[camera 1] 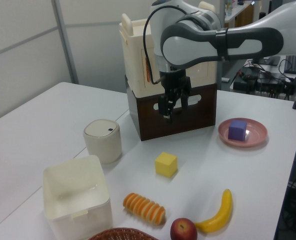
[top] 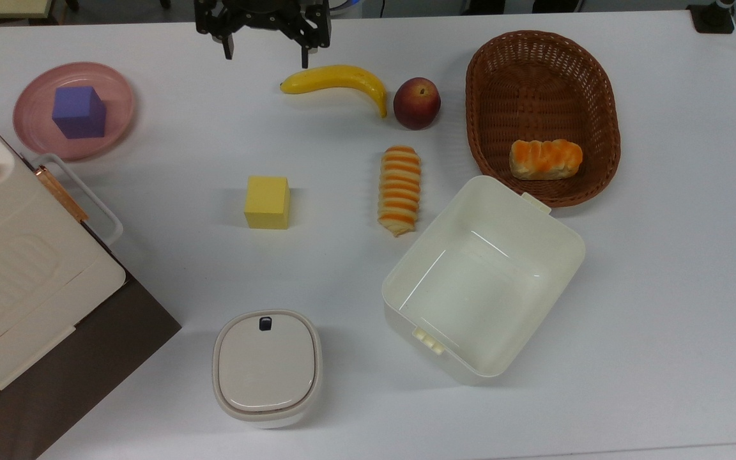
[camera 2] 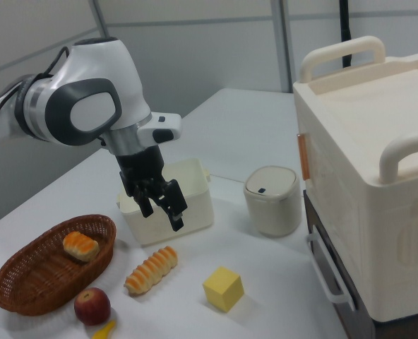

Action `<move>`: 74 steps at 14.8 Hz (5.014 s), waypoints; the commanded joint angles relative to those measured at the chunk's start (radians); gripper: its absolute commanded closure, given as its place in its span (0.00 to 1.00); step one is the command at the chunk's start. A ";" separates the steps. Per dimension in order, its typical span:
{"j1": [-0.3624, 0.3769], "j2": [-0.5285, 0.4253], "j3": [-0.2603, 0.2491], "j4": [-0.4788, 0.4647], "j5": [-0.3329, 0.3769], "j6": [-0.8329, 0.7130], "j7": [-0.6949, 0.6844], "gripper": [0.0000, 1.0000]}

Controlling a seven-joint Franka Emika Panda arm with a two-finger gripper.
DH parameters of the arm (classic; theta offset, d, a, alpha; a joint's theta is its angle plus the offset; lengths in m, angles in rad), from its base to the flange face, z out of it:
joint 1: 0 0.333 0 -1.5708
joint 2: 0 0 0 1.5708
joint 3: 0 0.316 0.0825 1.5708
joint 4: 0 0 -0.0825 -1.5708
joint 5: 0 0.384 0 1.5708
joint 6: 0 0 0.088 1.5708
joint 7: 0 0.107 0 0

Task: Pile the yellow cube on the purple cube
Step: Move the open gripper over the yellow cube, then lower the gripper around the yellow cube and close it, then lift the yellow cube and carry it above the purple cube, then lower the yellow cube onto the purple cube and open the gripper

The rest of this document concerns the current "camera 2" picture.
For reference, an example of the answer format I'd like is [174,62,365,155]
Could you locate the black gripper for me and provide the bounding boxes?
[115,144,189,232]

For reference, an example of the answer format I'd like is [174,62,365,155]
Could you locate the yellow cube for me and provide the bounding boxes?
[202,266,246,313]

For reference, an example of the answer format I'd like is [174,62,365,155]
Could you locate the white open plastic bin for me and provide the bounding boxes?
[116,157,215,247]

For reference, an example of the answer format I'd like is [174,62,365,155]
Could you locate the long striped bread roll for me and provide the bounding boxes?
[124,245,179,297]

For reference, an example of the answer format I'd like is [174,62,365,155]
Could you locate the short striped bread roll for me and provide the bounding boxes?
[62,231,100,263]

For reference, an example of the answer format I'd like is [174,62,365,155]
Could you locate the small cream lidded trash can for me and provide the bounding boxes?
[243,165,301,238]

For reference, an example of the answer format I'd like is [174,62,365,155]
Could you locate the red apple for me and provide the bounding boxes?
[73,287,112,326]

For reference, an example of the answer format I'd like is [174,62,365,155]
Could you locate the small yellow banana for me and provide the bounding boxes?
[91,319,117,339]

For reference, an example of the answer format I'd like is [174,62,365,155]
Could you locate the brown wicker basket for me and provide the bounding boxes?
[0,213,117,317]

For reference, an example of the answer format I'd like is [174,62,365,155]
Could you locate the orange latch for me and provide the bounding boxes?
[297,133,309,181]

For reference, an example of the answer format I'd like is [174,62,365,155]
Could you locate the black pole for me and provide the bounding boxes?
[338,0,354,68]

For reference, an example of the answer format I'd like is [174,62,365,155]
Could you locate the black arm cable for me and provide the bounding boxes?
[0,45,71,124]

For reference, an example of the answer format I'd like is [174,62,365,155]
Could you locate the white cabinet handle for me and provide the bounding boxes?
[306,224,357,312]

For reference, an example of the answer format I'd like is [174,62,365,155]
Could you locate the large cream box with handles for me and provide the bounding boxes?
[292,35,418,324]

